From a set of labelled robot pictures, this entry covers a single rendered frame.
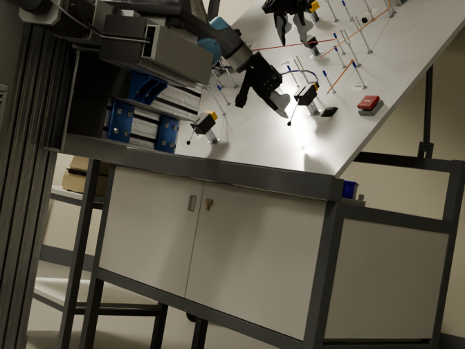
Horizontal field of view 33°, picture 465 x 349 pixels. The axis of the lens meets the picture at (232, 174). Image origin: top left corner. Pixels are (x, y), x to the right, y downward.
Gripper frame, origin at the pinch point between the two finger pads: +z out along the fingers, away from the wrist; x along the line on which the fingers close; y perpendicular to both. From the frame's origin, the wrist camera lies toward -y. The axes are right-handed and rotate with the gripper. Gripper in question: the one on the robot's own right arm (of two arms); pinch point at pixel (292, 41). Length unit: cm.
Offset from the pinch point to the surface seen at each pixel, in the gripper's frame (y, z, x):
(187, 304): -34, 78, 34
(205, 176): -20, 38, 29
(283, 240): -24, 54, -6
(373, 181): 213, 120, 144
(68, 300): -39, 87, 101
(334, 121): 1.1, 24.9, -10.6
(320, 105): 8.2, 21.6, 0.0
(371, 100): 4.8, 19.4, -22.5
